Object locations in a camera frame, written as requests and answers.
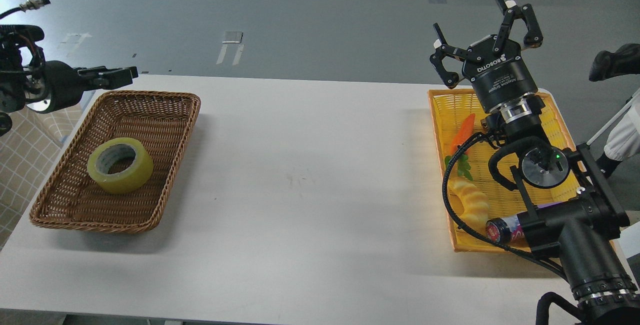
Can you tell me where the red black can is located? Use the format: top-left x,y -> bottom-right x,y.
485,214 -> 529,247

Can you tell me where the beige checkered cloth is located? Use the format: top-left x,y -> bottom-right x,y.
0,105 -> 83,248

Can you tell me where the yellow toy croissant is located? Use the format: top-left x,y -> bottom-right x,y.
447,177 -> 490,234

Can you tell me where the white clothed person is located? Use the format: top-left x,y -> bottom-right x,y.
590,90 -> 640,179

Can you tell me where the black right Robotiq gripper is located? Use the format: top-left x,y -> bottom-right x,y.
429,0 -> 544,114

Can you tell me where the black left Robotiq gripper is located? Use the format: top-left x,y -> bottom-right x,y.
26,60 -> 138,115

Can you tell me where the yellow tape roll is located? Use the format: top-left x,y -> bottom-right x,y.
86,137 -> 154,194

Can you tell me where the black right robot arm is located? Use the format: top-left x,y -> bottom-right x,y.
430,0 -> 639,325

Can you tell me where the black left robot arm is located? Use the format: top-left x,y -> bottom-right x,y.
0,24 -> 138,136

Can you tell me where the black shoe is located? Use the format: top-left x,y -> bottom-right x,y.
589,43 -> 640,82

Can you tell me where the orange toy carrot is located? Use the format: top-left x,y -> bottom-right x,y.
444,113 -> 476,182

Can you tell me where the brown wicker basket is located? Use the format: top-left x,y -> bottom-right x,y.
29,90 -> 201,234

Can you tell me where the purple foam block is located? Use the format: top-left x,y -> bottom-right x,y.
536,202 -> 561,210

